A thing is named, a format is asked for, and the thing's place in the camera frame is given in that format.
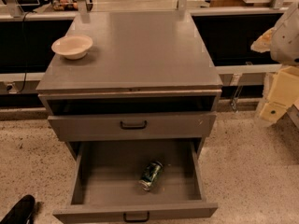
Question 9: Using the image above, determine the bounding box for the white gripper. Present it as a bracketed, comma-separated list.
[250, 28, 299, 123]

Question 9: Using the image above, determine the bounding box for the green soda can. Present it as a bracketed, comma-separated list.
[138, 161, 164, 191]

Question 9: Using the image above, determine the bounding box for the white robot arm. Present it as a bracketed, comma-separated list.
[250, 2, 299, 125]

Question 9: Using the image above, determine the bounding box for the grey drawer cabinet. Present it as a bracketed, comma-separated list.
[37, 11, 222, 155]

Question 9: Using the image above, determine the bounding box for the closed grey upper drawer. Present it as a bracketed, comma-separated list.
[48, 112, 216, 142]

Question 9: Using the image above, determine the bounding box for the open grey lower drawer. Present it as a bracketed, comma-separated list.
[53, 139, 218, 224]

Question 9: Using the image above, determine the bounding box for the white bowl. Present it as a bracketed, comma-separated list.
[51, 35, 93, 60]

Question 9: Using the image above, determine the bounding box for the black shoe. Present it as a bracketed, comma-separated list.
[0, 195, 36, 224]

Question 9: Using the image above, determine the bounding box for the black power cable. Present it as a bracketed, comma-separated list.
[17, 11, 31, 94]

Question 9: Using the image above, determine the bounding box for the metal railing frame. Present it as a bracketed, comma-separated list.
[0, 0, 299, 21]

